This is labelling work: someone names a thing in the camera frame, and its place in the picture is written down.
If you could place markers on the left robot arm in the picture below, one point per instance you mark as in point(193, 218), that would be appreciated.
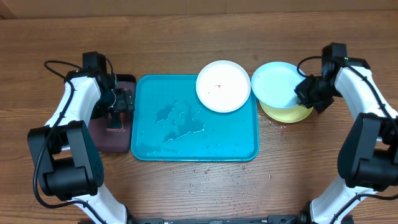
point(68, 169)

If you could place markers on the light blue plate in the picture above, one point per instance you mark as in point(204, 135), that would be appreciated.
point(274, 83)

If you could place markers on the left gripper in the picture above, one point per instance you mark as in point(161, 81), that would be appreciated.
point(126, 102)

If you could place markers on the lime green plate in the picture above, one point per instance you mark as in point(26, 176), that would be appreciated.
point(287, 115)

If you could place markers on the white plate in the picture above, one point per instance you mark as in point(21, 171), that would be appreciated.
point(223, 86)

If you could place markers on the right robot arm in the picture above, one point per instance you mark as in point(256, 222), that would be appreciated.
point(367, 161)

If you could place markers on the green and orange sponge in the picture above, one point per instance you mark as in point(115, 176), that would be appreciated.
point(116, 122)

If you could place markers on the teal plastic serving tray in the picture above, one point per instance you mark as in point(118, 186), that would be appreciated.
point(171, 124)

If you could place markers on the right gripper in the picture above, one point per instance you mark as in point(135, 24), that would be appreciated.
point(300, 91)

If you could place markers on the black tray with soapy water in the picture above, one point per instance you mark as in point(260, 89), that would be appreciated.
point(112, 140)

